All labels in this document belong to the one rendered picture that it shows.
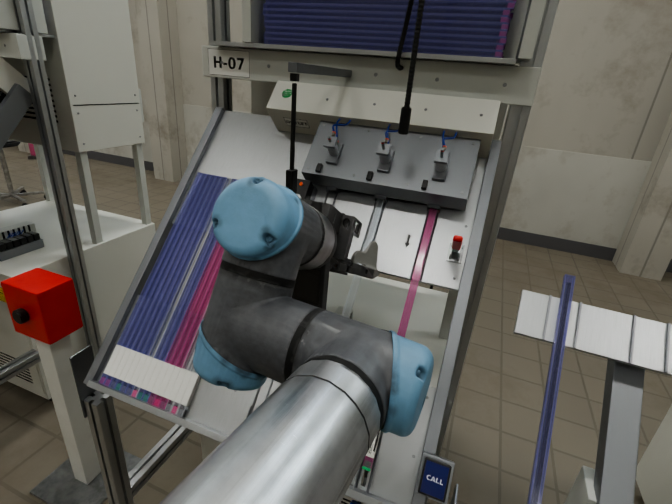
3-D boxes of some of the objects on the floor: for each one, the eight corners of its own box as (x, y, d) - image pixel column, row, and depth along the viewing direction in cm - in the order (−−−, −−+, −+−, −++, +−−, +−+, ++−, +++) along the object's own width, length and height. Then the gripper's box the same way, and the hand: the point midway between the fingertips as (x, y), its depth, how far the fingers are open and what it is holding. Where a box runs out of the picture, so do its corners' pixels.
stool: (17, 192, 404) (1, 133, 381) (59, 200, 392) (46, 140, 368) (-41, 205, 358) (-63, 139, 334) (5, 215, 345) (-15, 147, 321)
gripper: (382, 213, 46) (401, 239, 66) (257, 189, 51) (310, 220, 71) (365, 284, 46) (390, 289, 65) (240, 253, 50) (298, 267, 70)
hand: (343, 269), depth 67 cm, fingers open, 11 cm apart
